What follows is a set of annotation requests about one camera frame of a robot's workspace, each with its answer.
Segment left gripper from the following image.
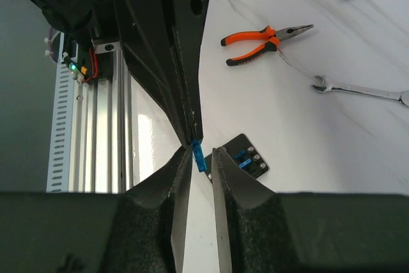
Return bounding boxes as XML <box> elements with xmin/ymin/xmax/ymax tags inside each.
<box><xmin>31</xmin><ymin>0</ymin><xmax>190</xmax><ymax>146</ymax></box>

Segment blue fuse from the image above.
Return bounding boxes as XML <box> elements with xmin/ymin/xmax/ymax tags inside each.
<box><xmin>238</xmin><ymin>159</ymin><xmax>252</xmax><ymax>169</ymax></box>
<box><xmin>191</xmin><ymin>139</ymin><xmax>207</xmax><ymax>173</ymax></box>
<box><xmin>235</xmin><ymin>149</ymin><xmax>248</xmax><ymax>160</ymax></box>

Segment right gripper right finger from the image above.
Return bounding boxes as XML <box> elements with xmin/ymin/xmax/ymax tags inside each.
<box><xmin>212</xmin><ymin>148</ymin><xmax>408</xmax><ymax>272</ymax></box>

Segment silver wrench centre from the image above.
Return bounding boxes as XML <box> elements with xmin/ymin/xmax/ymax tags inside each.
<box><xmin>311</xmin><ymin>75</ymin><xmax>408</xmax><ymax>107</ymax></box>

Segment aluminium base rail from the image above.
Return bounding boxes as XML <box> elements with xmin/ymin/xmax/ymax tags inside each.
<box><xmin>46</xmin><ymin>42</ymin><xmax>134</xmax><ymax>193</ymax></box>

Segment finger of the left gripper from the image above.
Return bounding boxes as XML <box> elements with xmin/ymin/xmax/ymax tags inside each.
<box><xmin>161</xmin><ymin>0</ymin><xmax>209</xmax><ymax>141</ymax></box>

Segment orange handled pliers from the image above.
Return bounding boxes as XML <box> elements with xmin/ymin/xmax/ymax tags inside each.
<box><xmin>220</xmin><ymin>24</ymin><xmax>314</xmax><ymax>66</ymax></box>

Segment black fuse box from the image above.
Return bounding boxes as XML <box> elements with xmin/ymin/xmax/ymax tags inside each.
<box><xmin>205</xmin><ymin>133</ymin><xmax>270</xmax><ymax>182</ymax></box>

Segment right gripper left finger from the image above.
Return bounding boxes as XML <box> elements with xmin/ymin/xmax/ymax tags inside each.
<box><xmin>1</xmin><ymin>147</ymin><xmax>192</xmax><ymax>272</ymax></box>

